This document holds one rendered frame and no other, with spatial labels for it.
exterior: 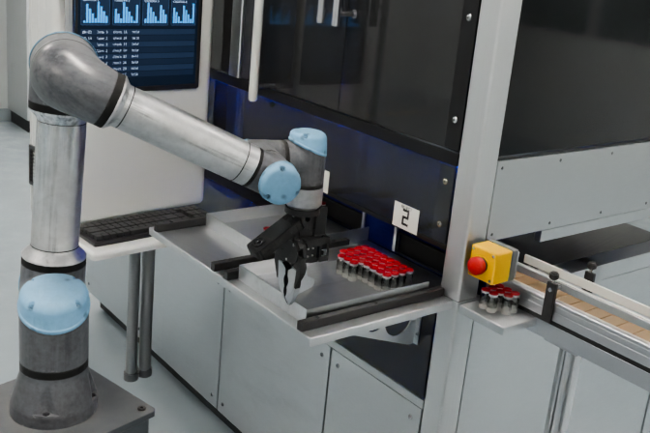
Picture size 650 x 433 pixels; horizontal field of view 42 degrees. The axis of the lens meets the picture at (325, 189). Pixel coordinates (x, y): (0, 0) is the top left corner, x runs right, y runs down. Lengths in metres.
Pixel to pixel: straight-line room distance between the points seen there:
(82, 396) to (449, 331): 0.84
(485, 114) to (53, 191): 0.87
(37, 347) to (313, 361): 1.07
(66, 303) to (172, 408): 1.67
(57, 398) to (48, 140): 0.44
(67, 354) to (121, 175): 1.05
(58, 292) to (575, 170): 1.22
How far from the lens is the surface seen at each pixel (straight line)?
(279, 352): 2.55
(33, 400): 1.57
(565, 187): 2.10
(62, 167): 1.56
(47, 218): 1.59
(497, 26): 1.79
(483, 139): 1.83
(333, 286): 1.93
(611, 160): 2.23
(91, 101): 1.40
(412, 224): 2.00
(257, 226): 2.27
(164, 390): 3.23
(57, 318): 1.49
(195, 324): 2.96
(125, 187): 2.51
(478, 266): 1.83
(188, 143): 1.44
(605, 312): 1.91
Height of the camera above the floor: 1.64
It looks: 17 degrees down
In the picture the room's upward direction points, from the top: 5 degrees clockwise
